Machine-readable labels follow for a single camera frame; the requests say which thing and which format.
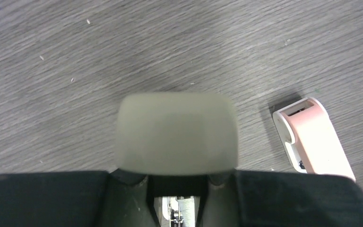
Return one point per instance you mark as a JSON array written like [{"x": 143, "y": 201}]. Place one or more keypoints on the cream beige stapler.
[{"x": 187, "y": 145}]

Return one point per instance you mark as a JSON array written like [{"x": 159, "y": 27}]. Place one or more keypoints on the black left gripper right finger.
[{"x": 272, "y": 199}]

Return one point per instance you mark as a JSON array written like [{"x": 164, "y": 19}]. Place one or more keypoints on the pink white stapler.
[{"x": 310, "y": 140}]

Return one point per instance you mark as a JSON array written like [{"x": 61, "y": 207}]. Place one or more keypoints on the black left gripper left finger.
[{"x": 76, "y": 199}]

